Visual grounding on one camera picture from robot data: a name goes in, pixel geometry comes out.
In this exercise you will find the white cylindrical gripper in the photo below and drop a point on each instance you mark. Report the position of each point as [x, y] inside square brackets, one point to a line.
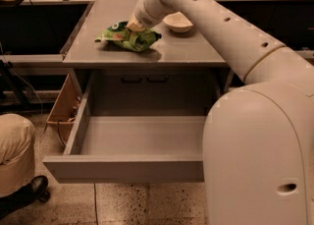
[142, 15]

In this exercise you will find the green rice chip bag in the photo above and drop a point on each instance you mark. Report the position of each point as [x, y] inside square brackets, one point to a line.
[136, 41]

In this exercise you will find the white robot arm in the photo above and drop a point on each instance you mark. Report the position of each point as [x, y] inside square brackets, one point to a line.
[258, 138]

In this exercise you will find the grey counter cabinet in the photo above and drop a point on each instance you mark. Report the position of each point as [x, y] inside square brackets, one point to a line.
[130, 55]

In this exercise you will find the grey open top drawer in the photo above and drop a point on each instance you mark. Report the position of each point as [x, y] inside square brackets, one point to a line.
[136, 129]

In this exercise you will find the white paper bowl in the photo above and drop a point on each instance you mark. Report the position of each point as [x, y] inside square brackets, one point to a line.
[178, 22]

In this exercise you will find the brown cardboard box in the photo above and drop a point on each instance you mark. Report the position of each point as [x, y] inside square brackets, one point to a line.
[64, 110]

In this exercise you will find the person's beige trouser leg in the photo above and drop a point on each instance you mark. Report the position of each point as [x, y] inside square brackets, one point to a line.
[17, 136]

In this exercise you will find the black shoe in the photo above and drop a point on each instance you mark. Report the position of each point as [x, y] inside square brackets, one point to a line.
[36, 189]

